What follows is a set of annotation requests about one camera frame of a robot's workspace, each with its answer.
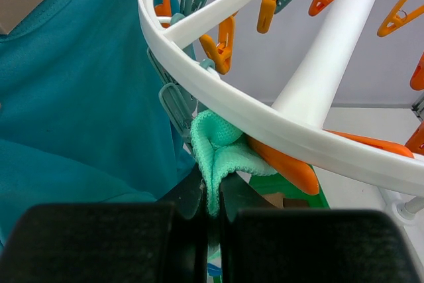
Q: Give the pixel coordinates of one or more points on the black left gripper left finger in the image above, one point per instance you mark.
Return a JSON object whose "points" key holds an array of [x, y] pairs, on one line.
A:
{"points": [[164, 241]]}

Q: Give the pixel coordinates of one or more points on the mint patterned sock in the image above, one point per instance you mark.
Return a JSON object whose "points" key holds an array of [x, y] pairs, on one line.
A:
{"points": [[220, 148]]}

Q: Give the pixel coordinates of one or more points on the teal shirt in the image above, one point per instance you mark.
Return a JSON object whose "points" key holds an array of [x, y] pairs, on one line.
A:
{"points": [[81, 119]]}

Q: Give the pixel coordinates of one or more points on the green plastic tray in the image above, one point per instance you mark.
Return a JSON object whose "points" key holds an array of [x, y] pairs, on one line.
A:
{"points": [[277, 183]]}

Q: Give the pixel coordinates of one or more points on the metal clothes rack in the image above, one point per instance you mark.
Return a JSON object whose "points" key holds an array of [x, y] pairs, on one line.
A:
{"points": [[404, 214]]}

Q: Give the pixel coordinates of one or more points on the white round clip hanger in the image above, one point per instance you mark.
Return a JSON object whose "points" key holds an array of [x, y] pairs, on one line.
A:
{"points": [[282, 92]]}

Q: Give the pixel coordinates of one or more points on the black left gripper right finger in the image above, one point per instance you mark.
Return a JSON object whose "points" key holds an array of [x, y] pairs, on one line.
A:
{"points": [[261, 243]]}

